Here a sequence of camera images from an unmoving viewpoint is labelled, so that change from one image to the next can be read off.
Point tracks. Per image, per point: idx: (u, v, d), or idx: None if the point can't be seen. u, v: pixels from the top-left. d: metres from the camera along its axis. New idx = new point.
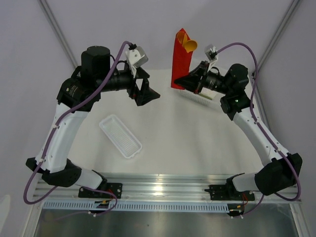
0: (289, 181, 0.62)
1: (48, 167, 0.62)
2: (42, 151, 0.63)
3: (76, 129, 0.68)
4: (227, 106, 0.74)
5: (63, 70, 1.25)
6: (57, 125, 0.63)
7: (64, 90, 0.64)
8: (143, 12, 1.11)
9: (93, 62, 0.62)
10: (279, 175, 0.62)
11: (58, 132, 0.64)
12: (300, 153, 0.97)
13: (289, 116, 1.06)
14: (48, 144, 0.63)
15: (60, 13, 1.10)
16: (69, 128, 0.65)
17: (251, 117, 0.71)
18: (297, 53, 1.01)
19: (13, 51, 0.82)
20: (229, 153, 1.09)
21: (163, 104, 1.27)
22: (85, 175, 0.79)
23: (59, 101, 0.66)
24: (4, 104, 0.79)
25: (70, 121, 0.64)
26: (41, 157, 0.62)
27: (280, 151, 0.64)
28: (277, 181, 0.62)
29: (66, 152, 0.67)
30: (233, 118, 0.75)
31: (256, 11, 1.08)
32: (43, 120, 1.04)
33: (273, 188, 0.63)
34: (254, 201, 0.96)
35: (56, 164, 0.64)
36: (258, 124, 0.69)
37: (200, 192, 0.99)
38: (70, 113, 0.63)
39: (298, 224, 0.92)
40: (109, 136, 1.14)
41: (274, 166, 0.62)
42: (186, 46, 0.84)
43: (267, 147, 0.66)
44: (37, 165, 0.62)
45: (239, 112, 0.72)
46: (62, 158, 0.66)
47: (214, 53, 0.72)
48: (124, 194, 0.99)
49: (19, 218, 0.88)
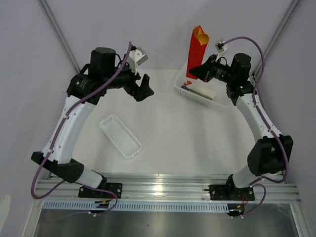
0: (278, 164, 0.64)
1: (56, 157, 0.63)
2: (51, 142, 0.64)
3: (83, 122, 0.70)
4: (231, 92, 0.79)
5: (63, 69, 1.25)
6: (66, 116, 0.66)
7: (73, 84, 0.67)
8: (143, 12, 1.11)
9: (102, 58, 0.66)
10: (268, 152, 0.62)
11: (67, 123, 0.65)
12: (300, 152, 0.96)
13: (289, 116, 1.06)
14: (57, 135, 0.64)
15: (60, 12, 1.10)
16: (78, 119, 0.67)
17: (252, 101, 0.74)
18: (297, 53, 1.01)
19: (13, 50, 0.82)
20: (229, 153, 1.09)
21: (163, 104, 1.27)
22: (86, 174, 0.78)
23: (68, 94, 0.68)
24: (5, 104, 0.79)
25: (80, 112, 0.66)
26: (50, 148, 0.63)
27: (272, 131, 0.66)
28: (266, 158, 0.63)
29: (73, 144, 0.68)
30: (236, 102, 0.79)
31: (256, 11, 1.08)
32: (43, 119, 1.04)
33: (261, 165, 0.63)
34: (254, 201, 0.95)
35: (63, 155, 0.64)
36: (256, 107, 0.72)
37: (201, 192, 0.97)
38: (80, 103, 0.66)
39: (298, 224, 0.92)
40: (110, 136, 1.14)
41: (265, 142, 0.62)
42: (201, 38, 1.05)
43: (260, 127, 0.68)
44: (45, 156, 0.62)
45: (242, 96, 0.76)
46: (70, 150, 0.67)
47: (222, 44, 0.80)
48: (124, 194, 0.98)
49: (19, 218, 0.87)
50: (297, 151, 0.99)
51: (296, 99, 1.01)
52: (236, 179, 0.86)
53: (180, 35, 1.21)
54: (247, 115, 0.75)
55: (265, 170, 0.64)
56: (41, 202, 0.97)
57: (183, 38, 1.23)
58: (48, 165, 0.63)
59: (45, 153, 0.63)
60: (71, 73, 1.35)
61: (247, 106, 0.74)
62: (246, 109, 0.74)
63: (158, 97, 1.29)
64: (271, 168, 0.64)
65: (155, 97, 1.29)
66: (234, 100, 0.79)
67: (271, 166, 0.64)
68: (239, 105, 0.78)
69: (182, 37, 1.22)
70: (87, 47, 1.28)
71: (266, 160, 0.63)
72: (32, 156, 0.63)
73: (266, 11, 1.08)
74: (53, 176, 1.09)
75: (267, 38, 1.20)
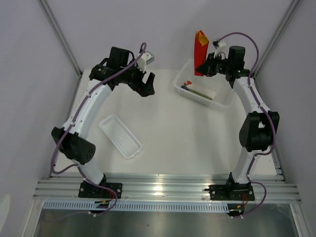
0: (266, 138, 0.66)
1: (77, 129, 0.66)
2: (73, 117, 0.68)
3: (101, 104, 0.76)
4: (229, 75, 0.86)
5: (63, 69, 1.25)
6: (89, 94, 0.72)
7: (96, 70, 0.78)
8: (143, 12, 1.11)
9: (121, 52, 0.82)
10: (256, 125, 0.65)
11: (89, 101, 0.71)
12: (301, 152, 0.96)
13: (290, 116, 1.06)
14: (80, 110, 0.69)
15: (60, 12, 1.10)
16: (98, 99, 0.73)
17: (246, 83, 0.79)
18: (297, 53, 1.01)
19: (12, 50, 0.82)
20: (229, 152, 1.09)
21: (163, 105, 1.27)
22: (87, 168, 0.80)
23: (91, 77, 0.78)
24: (5, 104, 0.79)
25: (101, 92, 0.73)
26: (72, 121, 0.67)
27: (261, 106, 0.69)
28: (254, 131, 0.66)
29: (91, 124, 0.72)
30: (233, 85, 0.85)
31: (256, 10, 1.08)
32: (44, 119, 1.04)
33: (250, 138, 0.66)
34: (254, 201, 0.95)
35: (83, 130, 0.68)
36: (250, 88, 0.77)
37: (200, 192, 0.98)
38: (101, 85, 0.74)
39: (298, 224, 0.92)
40: (110, 136, 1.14)
41: (253, 115, 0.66)
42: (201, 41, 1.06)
43: (252, 104, 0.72)
44: (67, 128, 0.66)
45: (238, 78, 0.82)
46: (88, 128, 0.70)
47: (217, 41, 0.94)
48: (124, 194, 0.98)
49: (19, 218, 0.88)
50: (297, 151, 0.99)
51: (296, 98, 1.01)
52: (234, 175, 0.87)
53: (180, 35, 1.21)
54: (243, 97, 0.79)
55: (254, 143, 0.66)
56: (41, 202, 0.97)
57: (183, 38, 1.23)
58: (69, 137, 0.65)
59: (67, 127, 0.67)
60: (71, 73, 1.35)
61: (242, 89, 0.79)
62: (242, 93, 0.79)
63: (158, 97, 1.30)
64: (259, 142, 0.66)
65: (155, 97, 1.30)
66: (231, 82, 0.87)
67: (259, 139, 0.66)
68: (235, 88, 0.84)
69: (182, 37, 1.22)
70: (87, 48, 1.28)
71: (255, 134, 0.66)
72: (54, 130, 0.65)
73: (266, 11, 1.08)
74: (53, 176, 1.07)
75: (267, 38, 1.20)
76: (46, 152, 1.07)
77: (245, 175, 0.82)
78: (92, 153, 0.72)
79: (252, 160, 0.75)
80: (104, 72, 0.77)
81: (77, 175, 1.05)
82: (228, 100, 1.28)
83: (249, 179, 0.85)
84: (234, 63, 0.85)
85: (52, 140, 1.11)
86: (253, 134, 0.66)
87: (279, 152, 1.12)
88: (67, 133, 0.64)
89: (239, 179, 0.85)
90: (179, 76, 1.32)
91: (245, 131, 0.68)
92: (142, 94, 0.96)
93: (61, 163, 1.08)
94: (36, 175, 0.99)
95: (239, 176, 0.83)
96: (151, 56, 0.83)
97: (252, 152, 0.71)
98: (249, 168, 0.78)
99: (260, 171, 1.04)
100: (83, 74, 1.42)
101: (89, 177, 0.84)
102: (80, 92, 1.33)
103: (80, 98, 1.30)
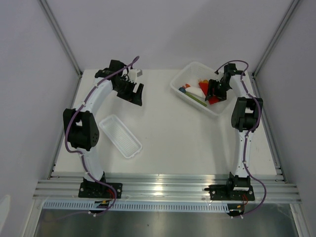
0: (252, 120, 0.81)
1: (88, 109, 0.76)
2: (84, 99, 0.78)
3: (105, 96, 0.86)
4: (226, 73, 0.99)
5: (63, 69, 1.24)
6: (97, 85, 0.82)
7: (100, 71, 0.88)
8: (143, 13, 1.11)
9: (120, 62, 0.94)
10: (243, 108, 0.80)
11: (97, 90, 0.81)
12: (300, 153, 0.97)
13: (289, 116, 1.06)
14: (91, 95, 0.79)
15: (60, 14, 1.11)
16: (103, 91, 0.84)
17: (238, 78, 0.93)
18: (296, 53, 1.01)
19: (12, 52, 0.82)
20: (228, 153, 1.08)
21: (163, 104, 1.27)
22: (90, 162, 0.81)
23: (96, 76, 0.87)
24: (5, 105, 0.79)
25: (106, 84, 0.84)
26: (83, 101, 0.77)
27: (249, 94, 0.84)
28: (242, 113, 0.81)
29: (97, 109, 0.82)
30: (231, 84, 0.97)
31: (256, 11, 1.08)
32: (44, 120, 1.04)
33: (239, 119, 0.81)
34: (254, 201, 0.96)
35: (93, 111, 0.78)
36: (242, 82, 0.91)
37: (200, 192, 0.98)
38: (106, 80, 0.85)
39: (298, 224, 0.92)
40: (109, 136, 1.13)
41: (242, 99, 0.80)
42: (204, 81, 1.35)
43: (241, 93, 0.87)
44: (79, 106, 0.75)
45: (234, 75, 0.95)
46: (95, 111, 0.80)
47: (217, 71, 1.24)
48: (124, 194, 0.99)
49: (18, 218, 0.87)
50: (297, 152, 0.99)
51: (296, 99, 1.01)
52: (233, 171, 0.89)
53: (181, 35, 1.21)
54: (236, 90, 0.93)
55: (242, 123, 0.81)
56: (41, 202, 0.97)
57: (183, 38, 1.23)
58: (81, 114, 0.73)
59: (78, 107, 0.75)
60: (72, 73, 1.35)
61: (236, 83, 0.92)
62: (235, 85, 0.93)
63: (157, 98, 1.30)
64: (246, 123, 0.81)
65: (155, 98, 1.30)
66: (229, 80, 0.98)
67: (246, 121, 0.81)
68: (231, 85, 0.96)
69: (182, 37, 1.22)
70: (87, 48, 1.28)
71: (243, 116, 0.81)
72: (64, 112, 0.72)
73: (266, 11, 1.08)
74: (53, 176, 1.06)
75: (268, 38, 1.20)
76: (46, 153, 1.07)
77: (242, 165, 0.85)
78: (96, 139, 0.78)
79: (245, 143, 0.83)
80: (108, 73, 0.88)
81: (76, 174, 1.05)
82: (225, 101, 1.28)
83: (248, 173, 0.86)
84: (229, 70, 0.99)
85: (51, 140, 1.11)
86: (240, 115, 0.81)
87: (278, 152, 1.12)
88: (78, 112, 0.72)
89: (238, 171, 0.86)
90: (177, 77, 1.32)
91: (235, 112, 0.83)
92: (133, 102, 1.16)
93: (61, 163, 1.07)
94: (36, 175, 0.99)
95: (237, 166, 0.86)
96: (140, 70, 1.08)
97: (242, 132, 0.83)
98: (243, 153, 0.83)
99: (260, 170, 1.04)
100: (83, 74, 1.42)
101: (91, 172, 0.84)
102: (80, 92, 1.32)
103: (79, 98, 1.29)
